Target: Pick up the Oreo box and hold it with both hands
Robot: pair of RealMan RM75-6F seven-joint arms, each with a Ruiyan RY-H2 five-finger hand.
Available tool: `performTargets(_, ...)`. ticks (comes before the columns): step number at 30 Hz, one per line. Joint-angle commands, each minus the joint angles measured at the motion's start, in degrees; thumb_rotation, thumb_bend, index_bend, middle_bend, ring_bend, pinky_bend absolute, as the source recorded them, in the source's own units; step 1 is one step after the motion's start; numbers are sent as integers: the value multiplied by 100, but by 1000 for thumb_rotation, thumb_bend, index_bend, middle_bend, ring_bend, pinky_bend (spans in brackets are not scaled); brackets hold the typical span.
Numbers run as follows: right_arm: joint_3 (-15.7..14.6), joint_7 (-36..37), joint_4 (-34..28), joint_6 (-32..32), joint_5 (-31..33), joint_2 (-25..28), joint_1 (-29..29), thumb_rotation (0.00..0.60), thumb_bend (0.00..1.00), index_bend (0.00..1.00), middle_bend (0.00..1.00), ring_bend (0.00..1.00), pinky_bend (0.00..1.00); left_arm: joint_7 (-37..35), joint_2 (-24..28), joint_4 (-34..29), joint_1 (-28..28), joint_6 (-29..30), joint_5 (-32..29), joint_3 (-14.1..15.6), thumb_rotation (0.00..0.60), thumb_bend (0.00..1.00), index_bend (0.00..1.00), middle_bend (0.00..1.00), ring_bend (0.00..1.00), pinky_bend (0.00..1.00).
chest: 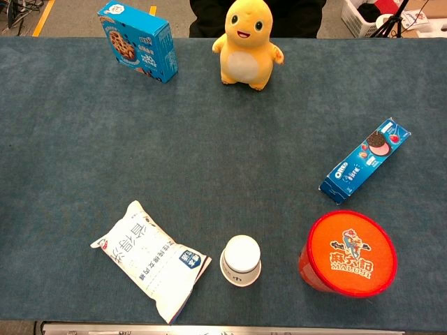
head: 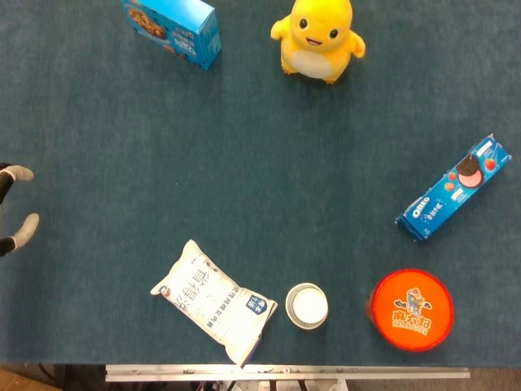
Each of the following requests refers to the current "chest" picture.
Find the blue Oreo cookie box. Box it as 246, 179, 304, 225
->
318, 117, 411, 205

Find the teal felt table cloth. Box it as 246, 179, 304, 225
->
0, 36, 447, 332

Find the white paper cup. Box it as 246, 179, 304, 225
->
219, 234, 263, 288

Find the yellow plush dinosaur toy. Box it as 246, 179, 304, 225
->
212, 0, 285, 92

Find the white salt bag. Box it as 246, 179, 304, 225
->
90, 200, 213, 325

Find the orange round tub red rim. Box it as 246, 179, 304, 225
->
298, 209, 398, 298

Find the blue chocolate chip cookie box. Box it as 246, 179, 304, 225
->
97, 0, 179, 84

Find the person in black clothes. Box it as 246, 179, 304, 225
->
188, 0, 328, 38

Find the white plastic laundry basket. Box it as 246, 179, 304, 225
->
340, 0, 388, 38

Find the black tripod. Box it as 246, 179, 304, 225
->
370, 0, 411, 38

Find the white blue printed packet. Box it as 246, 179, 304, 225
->
400, 9, 431, 31

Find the aluminium profile rail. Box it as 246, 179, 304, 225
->
41, 320, 406, 335

